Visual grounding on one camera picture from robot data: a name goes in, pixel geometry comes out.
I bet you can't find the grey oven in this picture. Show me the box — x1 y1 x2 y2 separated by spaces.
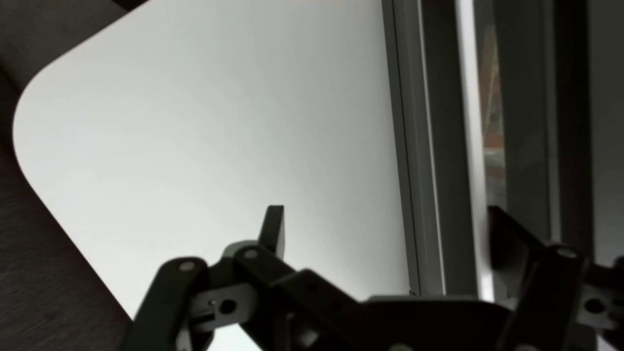
382 0 624 351

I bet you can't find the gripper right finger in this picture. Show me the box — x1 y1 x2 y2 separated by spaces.
487 205 624 351

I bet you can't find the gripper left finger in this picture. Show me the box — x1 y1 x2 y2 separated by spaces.
119 205 372 351

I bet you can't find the silver oven door handle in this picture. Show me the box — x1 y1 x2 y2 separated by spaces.
454 0 495 301

